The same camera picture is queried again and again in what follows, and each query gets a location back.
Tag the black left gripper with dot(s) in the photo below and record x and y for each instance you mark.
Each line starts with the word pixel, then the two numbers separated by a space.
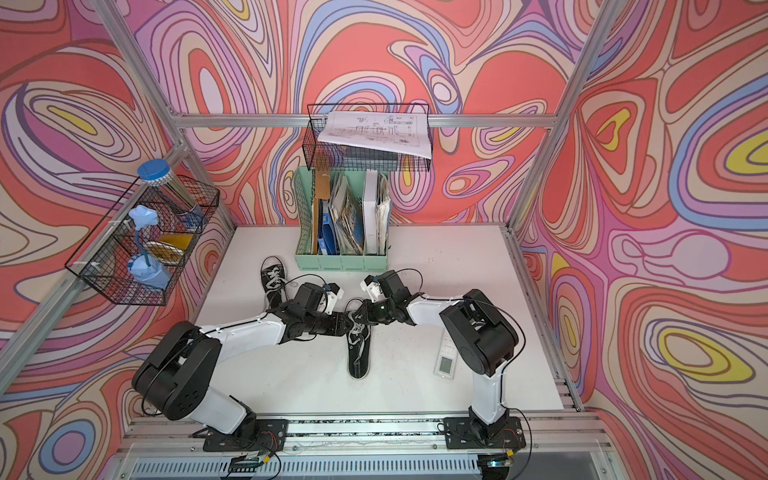
pixel 337 324

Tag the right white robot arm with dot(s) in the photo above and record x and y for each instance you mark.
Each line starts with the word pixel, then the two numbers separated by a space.
pixel 484 337

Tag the black sneaker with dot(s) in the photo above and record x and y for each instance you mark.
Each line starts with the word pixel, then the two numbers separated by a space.
pixel 359 341
pixel 273 280

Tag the white remote control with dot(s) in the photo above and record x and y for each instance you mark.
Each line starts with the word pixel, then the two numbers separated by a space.
pixel 446 361

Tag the black wire basket left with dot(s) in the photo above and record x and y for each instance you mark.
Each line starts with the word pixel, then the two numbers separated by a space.
pixel 101 260

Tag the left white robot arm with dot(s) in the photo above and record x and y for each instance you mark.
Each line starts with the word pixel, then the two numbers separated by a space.
pixel 175 378

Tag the black wire basket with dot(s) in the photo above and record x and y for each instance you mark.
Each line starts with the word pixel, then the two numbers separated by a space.
pixel 101 260
pixel 319 155

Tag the yellow tin in basket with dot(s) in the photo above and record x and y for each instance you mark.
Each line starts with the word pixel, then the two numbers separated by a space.
pixel 169 248

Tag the white printed paper sheet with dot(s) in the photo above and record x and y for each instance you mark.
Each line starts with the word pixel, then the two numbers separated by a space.
pixel 402 133

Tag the white book in organizer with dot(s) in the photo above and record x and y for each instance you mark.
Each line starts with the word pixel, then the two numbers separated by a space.
pixel 369 208

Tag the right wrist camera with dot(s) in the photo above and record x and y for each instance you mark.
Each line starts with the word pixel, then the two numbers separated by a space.
pixel 372 288

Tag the green perforated file organizer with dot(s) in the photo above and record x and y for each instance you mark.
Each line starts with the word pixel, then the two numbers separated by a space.
pixel 303 189

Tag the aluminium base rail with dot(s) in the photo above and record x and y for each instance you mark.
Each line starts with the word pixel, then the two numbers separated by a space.
pixel 546 445

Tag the black wire basket back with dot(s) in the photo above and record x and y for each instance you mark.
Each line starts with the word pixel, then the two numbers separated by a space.
pixel 319 155

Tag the blue lidded jar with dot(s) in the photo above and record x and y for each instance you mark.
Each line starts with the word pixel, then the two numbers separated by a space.
pixel 158 174

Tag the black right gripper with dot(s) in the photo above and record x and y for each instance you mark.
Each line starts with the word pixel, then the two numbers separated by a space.
pixel 368 315

